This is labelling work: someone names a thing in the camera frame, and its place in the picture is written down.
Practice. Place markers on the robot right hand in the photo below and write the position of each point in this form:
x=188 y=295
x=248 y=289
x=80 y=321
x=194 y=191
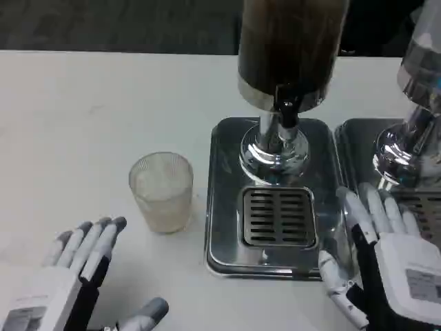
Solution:
x=396 y=269

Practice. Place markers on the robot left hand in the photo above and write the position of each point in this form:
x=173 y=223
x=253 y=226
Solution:
x=65 y=286

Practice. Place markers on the clear ribbed glass cup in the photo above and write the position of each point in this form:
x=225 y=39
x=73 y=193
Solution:
x=162 y=200

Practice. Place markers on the slotted steel drip grille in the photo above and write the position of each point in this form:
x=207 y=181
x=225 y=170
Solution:
x=429 y=210
x=279 y=217

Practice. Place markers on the steel drip tray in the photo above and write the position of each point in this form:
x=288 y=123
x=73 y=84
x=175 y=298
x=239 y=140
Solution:
x=224 y=207
x=355 y=155

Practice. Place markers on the clear drink dispenser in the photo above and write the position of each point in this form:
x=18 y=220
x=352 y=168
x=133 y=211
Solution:
x=420 y=86

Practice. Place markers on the black dispenser tap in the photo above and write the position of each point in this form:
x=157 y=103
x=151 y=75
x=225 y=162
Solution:
x=286 y=107

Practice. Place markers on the brown drink dispenser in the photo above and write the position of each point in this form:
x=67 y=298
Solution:
x=289 y=45

